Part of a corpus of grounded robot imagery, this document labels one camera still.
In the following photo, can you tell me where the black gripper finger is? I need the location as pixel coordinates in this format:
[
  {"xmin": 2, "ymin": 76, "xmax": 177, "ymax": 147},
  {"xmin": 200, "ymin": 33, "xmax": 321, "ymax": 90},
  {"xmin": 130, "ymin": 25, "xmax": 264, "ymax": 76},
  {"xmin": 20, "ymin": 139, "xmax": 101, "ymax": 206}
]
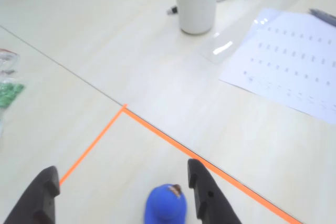
[
  {"xmin": 0, "ymin": 165, "xmax": 61, "ymax": 224},
  {"xmin": 187, "ymin": 158, "xmax": 243, "ymax": 224}
]

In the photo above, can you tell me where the blue rubber duck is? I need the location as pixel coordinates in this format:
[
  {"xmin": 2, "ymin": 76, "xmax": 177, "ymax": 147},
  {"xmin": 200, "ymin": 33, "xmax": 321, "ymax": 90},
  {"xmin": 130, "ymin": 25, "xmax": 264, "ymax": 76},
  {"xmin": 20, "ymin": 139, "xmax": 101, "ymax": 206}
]
[{"xmin": 143, "ymin": 184, "xmax": 188, "ymax": 224}]

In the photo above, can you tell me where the orange tape strip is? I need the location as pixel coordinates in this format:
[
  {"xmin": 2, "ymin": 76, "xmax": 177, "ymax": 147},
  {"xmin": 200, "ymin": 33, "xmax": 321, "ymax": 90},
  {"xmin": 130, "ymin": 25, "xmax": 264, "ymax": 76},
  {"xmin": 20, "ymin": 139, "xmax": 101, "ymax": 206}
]
[
  {"xmin": 59, "ymin": 108, "xmax": 126, "ymax": 186},
  {"xmin": 121, "ymin": 104, "xmax": 301, "ymax": 224}
]

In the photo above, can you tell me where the clear bag with red edge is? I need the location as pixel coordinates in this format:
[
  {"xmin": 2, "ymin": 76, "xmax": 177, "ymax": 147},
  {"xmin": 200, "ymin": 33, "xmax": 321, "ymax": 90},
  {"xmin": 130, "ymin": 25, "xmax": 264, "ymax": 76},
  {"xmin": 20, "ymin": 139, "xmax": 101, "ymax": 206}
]
[{"xmin": 0, "ymin": 48, "xmax": 20, "ymax": 75}]

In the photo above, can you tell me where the clear plastic strip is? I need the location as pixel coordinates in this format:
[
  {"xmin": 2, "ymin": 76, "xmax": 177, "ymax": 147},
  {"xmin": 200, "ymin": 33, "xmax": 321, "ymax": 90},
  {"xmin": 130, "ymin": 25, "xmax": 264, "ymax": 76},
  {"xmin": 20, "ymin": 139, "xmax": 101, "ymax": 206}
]
[{"xmin": 198, "ymin": 0, "xmax": 308, "ymax": 65}]

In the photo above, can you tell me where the white printed paper sheet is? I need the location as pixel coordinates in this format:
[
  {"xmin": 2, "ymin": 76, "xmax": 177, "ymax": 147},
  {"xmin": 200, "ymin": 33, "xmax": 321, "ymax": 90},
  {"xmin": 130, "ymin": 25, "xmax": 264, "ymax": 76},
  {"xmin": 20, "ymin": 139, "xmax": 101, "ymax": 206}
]
[{"xmin": 218, "ymin": 7, "xmax": 336, "ymax": 125}]

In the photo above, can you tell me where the white tumbler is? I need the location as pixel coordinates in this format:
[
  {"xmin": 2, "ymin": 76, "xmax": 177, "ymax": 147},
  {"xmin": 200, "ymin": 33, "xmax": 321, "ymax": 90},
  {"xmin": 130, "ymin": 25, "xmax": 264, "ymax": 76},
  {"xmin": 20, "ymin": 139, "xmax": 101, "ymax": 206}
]
[{"xmin": 172, "ymin": 0, "xmax": 219, "ymax": 35}]

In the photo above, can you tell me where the dark ballpoint pen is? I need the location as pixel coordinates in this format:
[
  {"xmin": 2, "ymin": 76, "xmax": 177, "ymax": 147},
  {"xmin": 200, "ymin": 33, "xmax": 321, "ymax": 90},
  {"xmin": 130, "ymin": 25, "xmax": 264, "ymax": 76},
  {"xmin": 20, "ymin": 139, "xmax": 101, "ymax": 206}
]
[{"xmin": 307, "ymin": 8, "xmax": 336, "ymax": 28}]

